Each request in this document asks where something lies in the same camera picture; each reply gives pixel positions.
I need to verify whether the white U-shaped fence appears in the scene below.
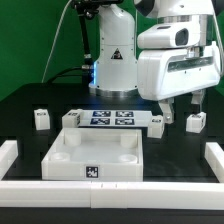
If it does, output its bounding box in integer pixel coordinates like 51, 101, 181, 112
0, 140, 224, 210

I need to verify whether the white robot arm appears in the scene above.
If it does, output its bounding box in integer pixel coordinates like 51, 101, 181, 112
89, 0, 224, 123

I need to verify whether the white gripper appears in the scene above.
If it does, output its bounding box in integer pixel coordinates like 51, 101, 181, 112
137, 45, 220, 124

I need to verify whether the white cable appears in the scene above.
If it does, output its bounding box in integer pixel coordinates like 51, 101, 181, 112
41, 0, 74, 84

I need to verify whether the black cable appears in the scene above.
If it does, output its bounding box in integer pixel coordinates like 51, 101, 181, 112
46, 65, 94, 84

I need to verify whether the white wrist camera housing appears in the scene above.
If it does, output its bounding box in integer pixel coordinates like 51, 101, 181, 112
137, 22, 200, 49

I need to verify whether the white square tabletop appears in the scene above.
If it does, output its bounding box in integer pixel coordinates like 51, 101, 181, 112
41, 128, 143, 182

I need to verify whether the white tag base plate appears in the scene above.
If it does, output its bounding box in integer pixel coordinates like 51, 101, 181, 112
80, 110, 152, 127

